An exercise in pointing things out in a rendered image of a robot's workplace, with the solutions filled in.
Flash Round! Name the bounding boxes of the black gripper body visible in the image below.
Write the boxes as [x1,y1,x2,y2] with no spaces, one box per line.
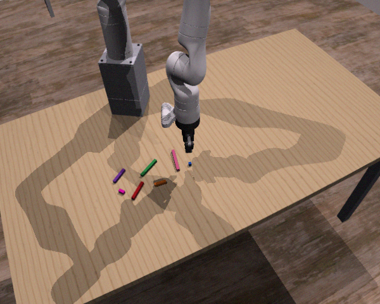
[175,116,200,139]

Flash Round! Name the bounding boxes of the green rod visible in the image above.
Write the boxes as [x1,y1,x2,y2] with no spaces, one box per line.
[141,159,157,177]

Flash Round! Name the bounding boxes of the red rod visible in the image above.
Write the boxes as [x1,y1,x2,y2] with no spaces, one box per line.
[131,182,144,200]

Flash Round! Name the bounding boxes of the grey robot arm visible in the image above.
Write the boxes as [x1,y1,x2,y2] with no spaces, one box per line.
[97,0,211,128]

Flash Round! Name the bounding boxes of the orange rod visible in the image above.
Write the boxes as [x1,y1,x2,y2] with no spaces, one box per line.
[154,180,167,187]

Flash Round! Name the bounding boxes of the purple rod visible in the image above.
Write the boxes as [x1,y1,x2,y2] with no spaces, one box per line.
[113,168,125,183]

